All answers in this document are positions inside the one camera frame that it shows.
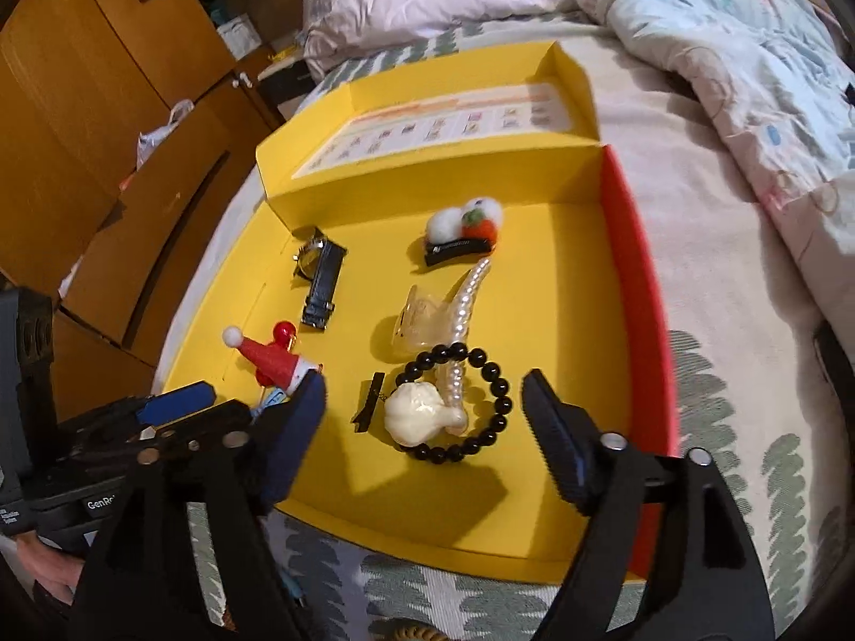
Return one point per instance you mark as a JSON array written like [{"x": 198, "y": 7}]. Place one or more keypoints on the white box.
[{"x": 237, "y": 37}]

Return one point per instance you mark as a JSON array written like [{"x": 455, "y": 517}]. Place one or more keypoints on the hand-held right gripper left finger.
[{"x": 294, "y": 441}]

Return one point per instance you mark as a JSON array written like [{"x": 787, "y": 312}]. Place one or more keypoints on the pastel printed quilt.
[{"x": 735, "y": 47}]

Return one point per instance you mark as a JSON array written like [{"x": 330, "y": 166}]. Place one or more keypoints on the wooden cabinet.
[{"x": 87, "y": 80}]

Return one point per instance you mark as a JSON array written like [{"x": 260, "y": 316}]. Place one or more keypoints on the white plastic bag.
[{"x": 157, "y": 140}]

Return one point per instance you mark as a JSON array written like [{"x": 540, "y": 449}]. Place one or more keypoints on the pearl beaded hair claw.
[{"x": 461, "y": 307}]

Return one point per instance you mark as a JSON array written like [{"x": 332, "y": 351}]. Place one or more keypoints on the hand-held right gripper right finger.
[{"x": 554, "y": 441}]

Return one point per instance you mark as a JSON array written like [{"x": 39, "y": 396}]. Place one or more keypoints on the yellow and red cardboard box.
[{"x": 467, "y": 501}]

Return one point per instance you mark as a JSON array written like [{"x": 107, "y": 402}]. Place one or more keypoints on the cream garlic charm hair clip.
[{"x": 417, "y": 410}]

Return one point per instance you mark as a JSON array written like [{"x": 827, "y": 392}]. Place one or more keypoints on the black box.
[{"x": 284, "y": 83}]

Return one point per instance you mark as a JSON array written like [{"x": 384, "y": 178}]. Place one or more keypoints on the white orange pom-pom hair clip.
[{"x": 447, "y": 224}]

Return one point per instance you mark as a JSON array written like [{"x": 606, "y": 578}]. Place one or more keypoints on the red santa hat hair clip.
[{"x": 277, "y": 360}]

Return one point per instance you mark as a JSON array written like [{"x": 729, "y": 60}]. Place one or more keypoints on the pink blanket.
[{"x": 401, "y": 6}]

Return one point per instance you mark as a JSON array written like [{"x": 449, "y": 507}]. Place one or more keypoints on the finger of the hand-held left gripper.
[{"x": 180, "y": 404}]

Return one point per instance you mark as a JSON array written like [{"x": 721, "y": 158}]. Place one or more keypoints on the person's left hand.
[{"x": 47, "y": 567}]

